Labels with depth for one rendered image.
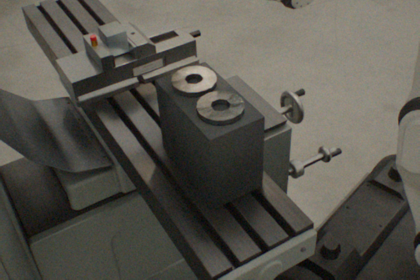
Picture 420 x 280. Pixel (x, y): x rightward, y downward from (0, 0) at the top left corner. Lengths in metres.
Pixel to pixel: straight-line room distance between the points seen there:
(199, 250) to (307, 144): 1.66
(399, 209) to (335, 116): 1.26
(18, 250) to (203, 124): 0.58
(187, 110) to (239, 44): 2.31
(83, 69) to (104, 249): 0.48
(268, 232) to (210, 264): 0.13
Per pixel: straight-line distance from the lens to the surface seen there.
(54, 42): 1.67
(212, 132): 0.98
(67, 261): 1.50
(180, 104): 1.04
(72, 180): 1.36
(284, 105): 1.84
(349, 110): 2.86
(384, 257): 1.53
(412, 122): 1.18
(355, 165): 2.56
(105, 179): 1.37
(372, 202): 1.62
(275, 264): 1.05
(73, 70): 1.40
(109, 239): 1.51
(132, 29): 1.45
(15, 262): 1.37
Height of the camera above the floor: 1.77
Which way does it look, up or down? 40 degrees down
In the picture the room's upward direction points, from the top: 3 degrees counter-clockwise
